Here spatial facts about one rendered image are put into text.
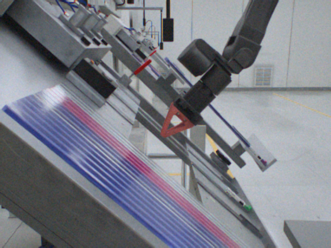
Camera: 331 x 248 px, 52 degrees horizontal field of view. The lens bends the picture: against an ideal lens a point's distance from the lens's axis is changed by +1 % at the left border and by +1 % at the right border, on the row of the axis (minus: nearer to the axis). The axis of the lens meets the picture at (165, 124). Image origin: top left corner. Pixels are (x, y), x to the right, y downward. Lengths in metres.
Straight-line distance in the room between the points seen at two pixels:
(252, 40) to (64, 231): 0.58
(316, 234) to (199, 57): 0.63
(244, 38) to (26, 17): 0.43
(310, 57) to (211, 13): 2.67
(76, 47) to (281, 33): 8.38
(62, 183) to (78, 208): 0.03
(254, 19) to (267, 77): 8.06
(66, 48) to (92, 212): 0.36
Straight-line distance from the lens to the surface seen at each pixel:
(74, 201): 0.32
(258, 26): 0.78
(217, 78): 0.76
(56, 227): 0.34
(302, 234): 1.09
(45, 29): 0.63
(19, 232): 1.07
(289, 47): 8.98
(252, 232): 0.78
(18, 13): 0.65
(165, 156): 2.57
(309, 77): 9.21
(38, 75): 0.52
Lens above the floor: 1.13
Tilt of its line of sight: 13 degrees down
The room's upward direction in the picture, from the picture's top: straight up
